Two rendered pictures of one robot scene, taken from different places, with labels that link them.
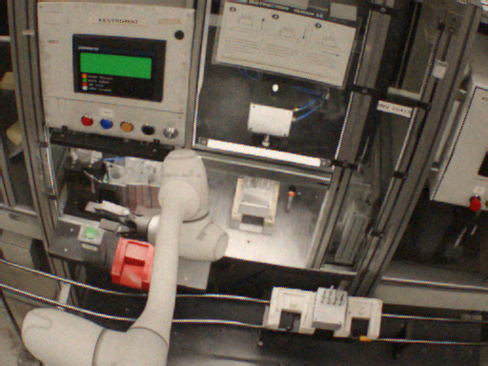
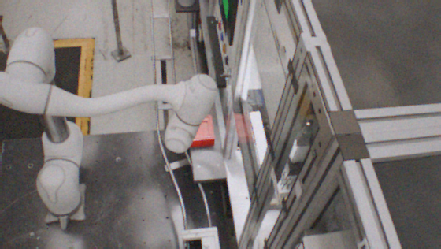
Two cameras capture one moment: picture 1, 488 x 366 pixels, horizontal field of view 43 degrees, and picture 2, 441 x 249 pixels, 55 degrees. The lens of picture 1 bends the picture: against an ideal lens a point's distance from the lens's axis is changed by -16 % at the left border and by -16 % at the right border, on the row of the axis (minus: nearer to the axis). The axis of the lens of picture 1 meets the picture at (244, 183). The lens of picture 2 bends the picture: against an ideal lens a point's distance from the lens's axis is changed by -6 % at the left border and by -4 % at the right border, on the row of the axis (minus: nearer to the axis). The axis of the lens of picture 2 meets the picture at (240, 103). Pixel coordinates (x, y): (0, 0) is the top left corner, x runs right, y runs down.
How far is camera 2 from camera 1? 123 cm
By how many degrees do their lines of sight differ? 43
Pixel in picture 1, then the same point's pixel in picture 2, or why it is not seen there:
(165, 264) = (116, 97)
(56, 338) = (19, 41)
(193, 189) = (182, 96)
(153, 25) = not seen: outside the picture
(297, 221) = not seen: hidden behind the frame
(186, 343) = (171, 197)
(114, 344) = (22, 70)
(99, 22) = not seen: outside the picture
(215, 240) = (172, 136)
